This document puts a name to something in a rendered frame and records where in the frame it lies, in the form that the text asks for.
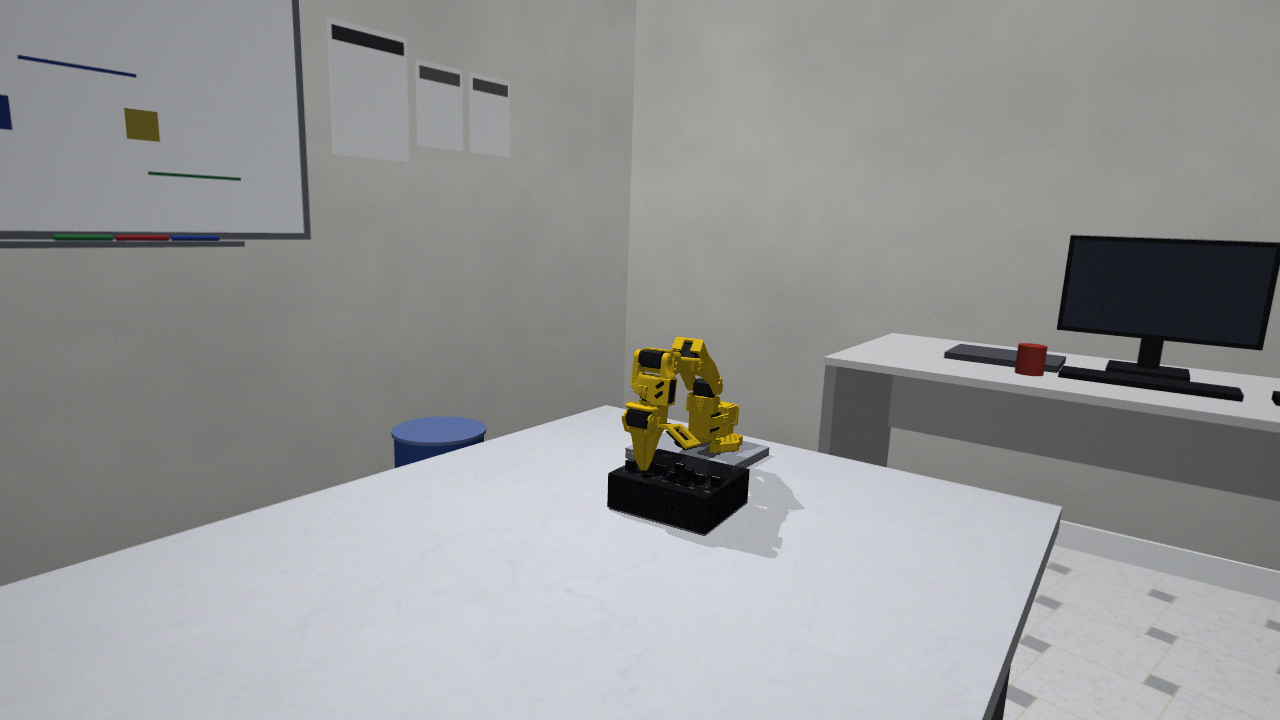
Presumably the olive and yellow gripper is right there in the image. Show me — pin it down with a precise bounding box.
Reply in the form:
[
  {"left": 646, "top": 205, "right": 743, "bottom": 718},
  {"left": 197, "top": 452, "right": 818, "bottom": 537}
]
[{"left": 622, "top": 398, "right": 701, "bottom": 471}]

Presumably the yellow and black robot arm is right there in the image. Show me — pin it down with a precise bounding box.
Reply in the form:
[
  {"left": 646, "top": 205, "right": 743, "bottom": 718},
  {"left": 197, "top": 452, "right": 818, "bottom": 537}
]
[{"left": 631, "top": 337, "right": 742, "bottom": 454}]

